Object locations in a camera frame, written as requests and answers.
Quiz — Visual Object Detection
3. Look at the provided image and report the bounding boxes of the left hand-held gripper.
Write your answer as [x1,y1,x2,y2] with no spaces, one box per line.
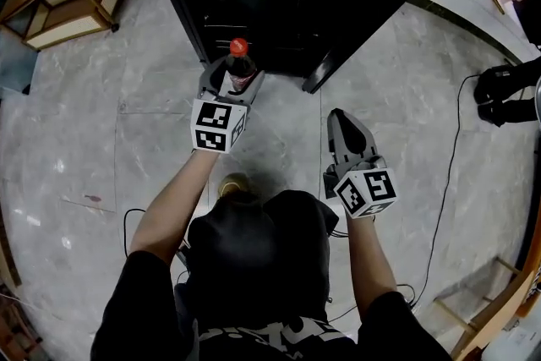
[189,57,266,155]

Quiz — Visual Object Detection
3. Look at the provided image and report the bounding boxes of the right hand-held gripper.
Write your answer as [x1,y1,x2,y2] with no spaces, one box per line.
[323,108,400,220]

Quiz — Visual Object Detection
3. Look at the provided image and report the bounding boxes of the dark cola bottle red cap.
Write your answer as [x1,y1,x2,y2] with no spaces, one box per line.
[223,37,259,93]

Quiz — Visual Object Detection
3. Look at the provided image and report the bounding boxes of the person's left forearm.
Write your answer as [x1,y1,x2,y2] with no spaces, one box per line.
[128,150,221,265]

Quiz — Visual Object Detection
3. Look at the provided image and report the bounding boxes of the person's right forearm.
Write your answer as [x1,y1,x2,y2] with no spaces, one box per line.
[346,215,399,319]

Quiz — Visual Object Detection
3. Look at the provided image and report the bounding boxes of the person's left tan shoe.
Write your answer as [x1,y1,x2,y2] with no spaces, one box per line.
[217,172,251,199]

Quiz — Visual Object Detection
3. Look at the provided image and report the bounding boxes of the person's black trousers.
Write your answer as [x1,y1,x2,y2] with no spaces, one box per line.
[185,189,340,327]

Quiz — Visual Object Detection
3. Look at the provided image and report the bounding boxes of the plastic wrapped grey box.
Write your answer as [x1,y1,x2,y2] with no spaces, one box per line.
[0,27,40,96]

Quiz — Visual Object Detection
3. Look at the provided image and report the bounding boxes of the black backpack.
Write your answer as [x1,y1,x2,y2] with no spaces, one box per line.
[515,0,541,48]

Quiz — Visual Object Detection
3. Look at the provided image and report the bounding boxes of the light wooden side table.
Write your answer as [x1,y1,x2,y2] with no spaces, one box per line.
[434,255,541,361]

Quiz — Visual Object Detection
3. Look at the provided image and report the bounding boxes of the person's black printed shirt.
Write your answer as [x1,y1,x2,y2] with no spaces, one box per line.
[90,251,453,361]

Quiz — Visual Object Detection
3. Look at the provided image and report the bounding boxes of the curved wooden slat panel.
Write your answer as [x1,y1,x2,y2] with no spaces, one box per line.
[0,219,23,289]

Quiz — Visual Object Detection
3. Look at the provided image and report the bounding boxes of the reddish brown crate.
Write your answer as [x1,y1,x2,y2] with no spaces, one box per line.
[0,287,44,361]

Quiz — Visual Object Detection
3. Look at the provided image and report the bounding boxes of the long black cable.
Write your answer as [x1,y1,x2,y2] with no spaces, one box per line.
[411,74,482,309]

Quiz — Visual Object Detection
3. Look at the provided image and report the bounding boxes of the yellow frame with striped cloth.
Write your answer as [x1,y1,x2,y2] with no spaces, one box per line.
[517,240,541,319]

